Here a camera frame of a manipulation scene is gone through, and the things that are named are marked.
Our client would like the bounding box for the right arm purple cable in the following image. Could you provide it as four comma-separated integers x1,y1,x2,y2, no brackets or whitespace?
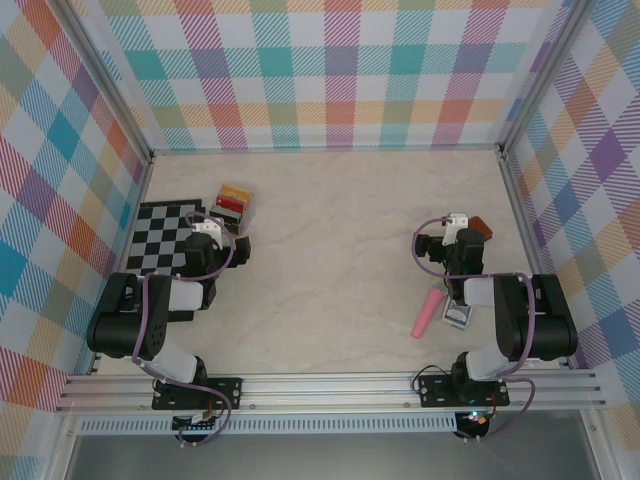
410,215,539,444

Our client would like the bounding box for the grey metal panel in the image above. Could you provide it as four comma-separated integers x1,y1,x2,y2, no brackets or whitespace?
62,430,604,480

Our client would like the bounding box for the black grey chessboard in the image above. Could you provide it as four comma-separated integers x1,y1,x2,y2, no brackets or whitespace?
122,198,209,324

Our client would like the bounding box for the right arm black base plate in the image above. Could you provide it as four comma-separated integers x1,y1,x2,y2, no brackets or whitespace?
417,374,511,409

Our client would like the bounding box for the aluminium mounting rail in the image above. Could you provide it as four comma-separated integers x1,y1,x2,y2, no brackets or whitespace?
54,369,607,415

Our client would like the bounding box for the aluminium frame bar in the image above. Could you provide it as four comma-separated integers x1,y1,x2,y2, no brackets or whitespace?
497,152,576,371
149,143,504,157
89,154,156,376

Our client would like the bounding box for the white slotted cable duct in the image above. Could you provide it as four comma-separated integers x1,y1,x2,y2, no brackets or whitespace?
77,413,460,436

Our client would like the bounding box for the aluminium frame post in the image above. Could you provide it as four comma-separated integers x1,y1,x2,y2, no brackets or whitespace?
49,0,156,164
497,0,594,161

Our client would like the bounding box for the white power adapter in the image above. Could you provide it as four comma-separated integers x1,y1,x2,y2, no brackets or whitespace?
192,218,224,241

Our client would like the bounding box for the clear acrylic card stand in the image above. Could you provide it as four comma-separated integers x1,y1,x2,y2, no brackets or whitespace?
208,183,259,236

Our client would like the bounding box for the black VIP credit card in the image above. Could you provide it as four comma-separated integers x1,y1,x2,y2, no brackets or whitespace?
209,206,245,226

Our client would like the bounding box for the blue playing card deck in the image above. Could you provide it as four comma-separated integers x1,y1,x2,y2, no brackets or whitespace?
439,299,474,330

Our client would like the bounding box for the brown leather card holder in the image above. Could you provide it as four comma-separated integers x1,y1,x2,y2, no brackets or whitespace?
467,215,494,240

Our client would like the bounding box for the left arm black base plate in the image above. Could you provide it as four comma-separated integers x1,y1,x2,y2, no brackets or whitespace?
152,377,245,412

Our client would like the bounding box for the pink toy microphone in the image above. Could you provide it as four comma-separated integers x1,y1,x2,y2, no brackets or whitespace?
410,281,446,340

